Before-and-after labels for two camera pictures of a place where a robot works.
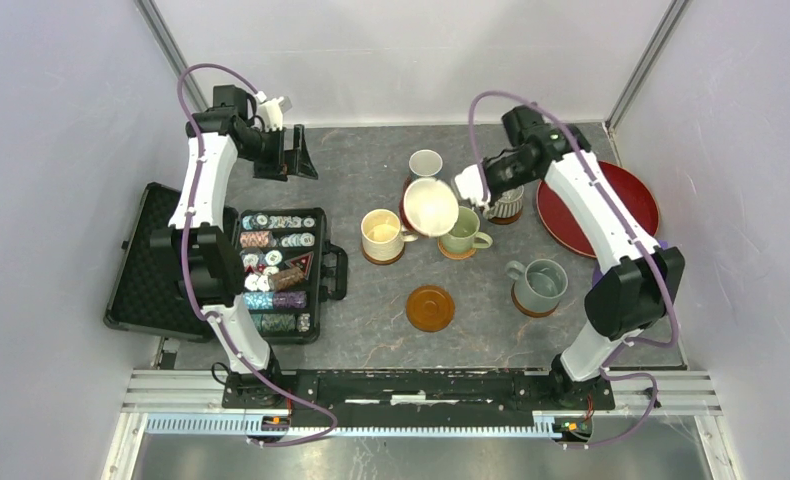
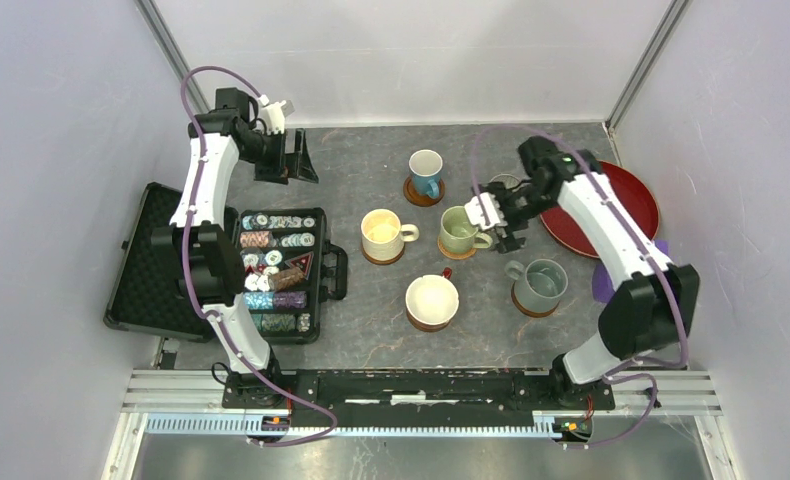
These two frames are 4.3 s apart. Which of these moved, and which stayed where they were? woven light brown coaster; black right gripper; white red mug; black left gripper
Moved: white red mug; black right gripper
Stayed: woven light brown coaster; black left gripper
